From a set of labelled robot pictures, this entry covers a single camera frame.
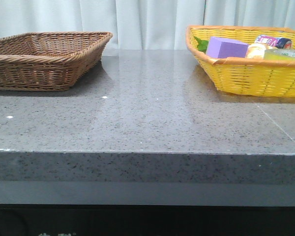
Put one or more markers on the yellow tape roll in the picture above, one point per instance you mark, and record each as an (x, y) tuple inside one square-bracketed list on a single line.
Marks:
[(279, 54)]

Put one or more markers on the white curtain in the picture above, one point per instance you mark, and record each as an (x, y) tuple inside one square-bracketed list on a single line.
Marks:
[(141, 24)]

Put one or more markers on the brown wicker basket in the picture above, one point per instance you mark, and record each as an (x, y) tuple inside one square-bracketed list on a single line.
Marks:
[(49, 61)]

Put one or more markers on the orange toy carrot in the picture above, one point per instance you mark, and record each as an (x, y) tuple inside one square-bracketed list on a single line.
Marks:
[(202, 44)]

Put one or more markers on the purple foam cube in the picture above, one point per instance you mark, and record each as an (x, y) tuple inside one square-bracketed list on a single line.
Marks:
[(221, 48)]

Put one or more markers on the bread roll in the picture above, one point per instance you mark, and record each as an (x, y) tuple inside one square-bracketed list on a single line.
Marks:
[(257, 50)]

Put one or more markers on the purple labelled can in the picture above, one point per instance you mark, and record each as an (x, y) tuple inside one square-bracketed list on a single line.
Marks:
[(278, 42)]

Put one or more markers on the yellow woven basket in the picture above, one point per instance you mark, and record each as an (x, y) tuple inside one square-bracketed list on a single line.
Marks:
[(256, 77)]

